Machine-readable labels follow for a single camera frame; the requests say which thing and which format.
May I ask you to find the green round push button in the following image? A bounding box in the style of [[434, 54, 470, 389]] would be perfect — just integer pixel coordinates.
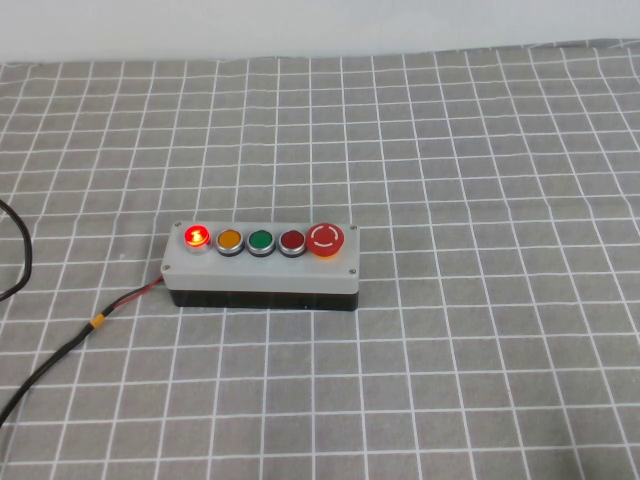
[[246, 228, 276, 259]]

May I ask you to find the grey black button control box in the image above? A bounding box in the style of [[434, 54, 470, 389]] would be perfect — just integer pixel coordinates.
[[160, 220, 362, 312]]

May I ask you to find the red indicator lamp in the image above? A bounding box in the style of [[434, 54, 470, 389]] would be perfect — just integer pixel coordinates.
[[183, 224, 212, 256]]

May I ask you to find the yellow round push button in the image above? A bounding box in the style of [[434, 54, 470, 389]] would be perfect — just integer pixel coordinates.
[[215, 228, 245, 258]]

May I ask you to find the red mushroom emergency stop button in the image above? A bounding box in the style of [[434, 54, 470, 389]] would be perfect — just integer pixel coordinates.
[[305, 222, 346, 259]]

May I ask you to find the black looped cable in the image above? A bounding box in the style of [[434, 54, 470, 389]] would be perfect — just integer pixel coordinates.
[[0, 199, 34, 302]]

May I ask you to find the dark red round push button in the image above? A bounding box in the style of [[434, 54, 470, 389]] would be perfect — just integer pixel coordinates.
[[277, 229, 307, 259]]

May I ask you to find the red black power cable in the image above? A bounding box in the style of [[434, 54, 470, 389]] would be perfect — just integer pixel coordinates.
[[0, 275, 166, 429]]

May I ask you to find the grey white checked tablecloth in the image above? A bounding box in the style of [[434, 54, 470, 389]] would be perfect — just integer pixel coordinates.
[[0, 39, 640, 480]]

